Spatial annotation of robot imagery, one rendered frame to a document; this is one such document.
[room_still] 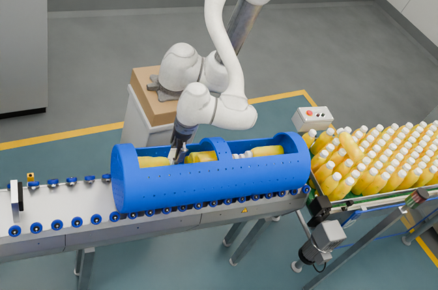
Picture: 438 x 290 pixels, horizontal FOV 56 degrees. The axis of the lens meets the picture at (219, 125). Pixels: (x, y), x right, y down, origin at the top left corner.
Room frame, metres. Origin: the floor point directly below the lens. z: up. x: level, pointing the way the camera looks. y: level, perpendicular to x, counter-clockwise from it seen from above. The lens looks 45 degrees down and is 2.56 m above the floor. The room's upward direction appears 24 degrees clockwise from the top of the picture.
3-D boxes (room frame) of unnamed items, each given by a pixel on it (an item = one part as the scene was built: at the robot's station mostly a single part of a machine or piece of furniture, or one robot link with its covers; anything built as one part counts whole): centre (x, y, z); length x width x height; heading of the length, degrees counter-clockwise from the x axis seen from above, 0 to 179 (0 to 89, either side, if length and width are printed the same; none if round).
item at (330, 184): (1.48, -0.65, 0.99); 0.07 x 0.07 x 0.19
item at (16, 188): (0.71, 0.59, 1.00); 0.10 x 0.04 x 0.15; 36
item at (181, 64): (1.55, 0.29, 1.27); 0.18 x 0.16 x 0.22; 107
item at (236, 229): (1.52, -0.39, 0.31); 0.06 x 0.06 x 0.63; 36
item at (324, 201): (1.37, -0.63, 0.95); 0.10 x 0.07 x 0.10; 36
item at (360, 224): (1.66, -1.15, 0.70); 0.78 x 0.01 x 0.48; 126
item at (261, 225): (1.41, -0.47, 0.31); 0.06 x 0.06 x 0.63; 36
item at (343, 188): (1.49, -0.72, 0.99); 0.07 x 0.07 x 0.19
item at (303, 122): (1.86, -0.47, 1.05); 0.20 x 0.10 x 0.10; 126
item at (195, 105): (1.08, 0.11, 1.53); 0.13 x 0.11 x 0.16; 106
